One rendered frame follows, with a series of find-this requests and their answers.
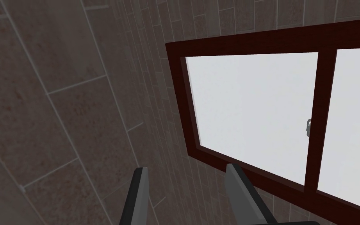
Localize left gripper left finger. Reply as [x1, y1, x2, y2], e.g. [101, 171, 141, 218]
[119, 167, 150, 225]

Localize dark red framed window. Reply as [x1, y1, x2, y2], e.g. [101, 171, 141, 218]
[165, 18, 360, 225]

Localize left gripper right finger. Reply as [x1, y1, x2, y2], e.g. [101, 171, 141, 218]
[225, 163, 278, 225]

